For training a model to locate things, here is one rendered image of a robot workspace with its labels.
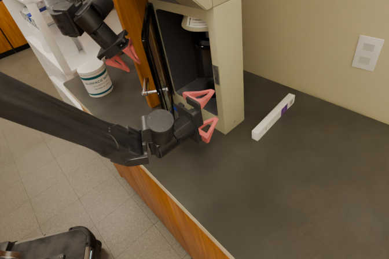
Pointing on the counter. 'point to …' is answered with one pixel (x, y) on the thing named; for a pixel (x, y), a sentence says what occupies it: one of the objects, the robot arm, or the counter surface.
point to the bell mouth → (194, 24)
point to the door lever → (147, 88)
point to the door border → (150, 55)
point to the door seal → (153, 58)
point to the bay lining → (179, 49)
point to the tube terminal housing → (220, 44)
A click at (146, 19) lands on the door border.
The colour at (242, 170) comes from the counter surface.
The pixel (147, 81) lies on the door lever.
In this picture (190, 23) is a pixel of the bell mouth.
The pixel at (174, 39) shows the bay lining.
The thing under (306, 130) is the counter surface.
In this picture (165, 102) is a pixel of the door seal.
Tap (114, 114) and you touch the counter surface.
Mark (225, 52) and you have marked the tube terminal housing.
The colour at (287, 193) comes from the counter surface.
